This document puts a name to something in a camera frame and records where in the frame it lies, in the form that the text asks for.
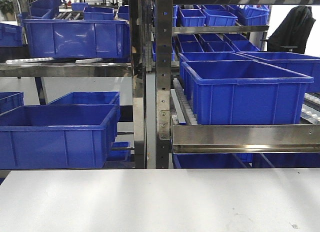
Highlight stainless steel shelving rack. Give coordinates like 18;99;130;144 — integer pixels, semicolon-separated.
0;0;320;168

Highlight large blue bin front right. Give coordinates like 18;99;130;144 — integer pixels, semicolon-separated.
181;60;314;125

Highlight large blue bin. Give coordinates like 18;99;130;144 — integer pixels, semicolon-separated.
24;20;130;59
0;105;120;170
181;60;314;125

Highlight blue bin behind lower left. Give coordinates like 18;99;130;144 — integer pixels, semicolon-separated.
49;91;121;121

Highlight small blue bin top shelf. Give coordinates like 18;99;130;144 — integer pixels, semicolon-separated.
178;9;206;27

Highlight small blue bin top right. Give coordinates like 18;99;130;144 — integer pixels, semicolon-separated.
203;10;238;27

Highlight large blue bin upper left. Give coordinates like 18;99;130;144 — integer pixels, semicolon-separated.
24;20;130;59

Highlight large blue bin lower left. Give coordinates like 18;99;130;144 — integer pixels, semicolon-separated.
0;105;120;170

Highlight black jacket on chair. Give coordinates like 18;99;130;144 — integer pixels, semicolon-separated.
267;6;316;54

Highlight blue bin right rear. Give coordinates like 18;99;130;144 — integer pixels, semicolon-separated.
240;52;320;93

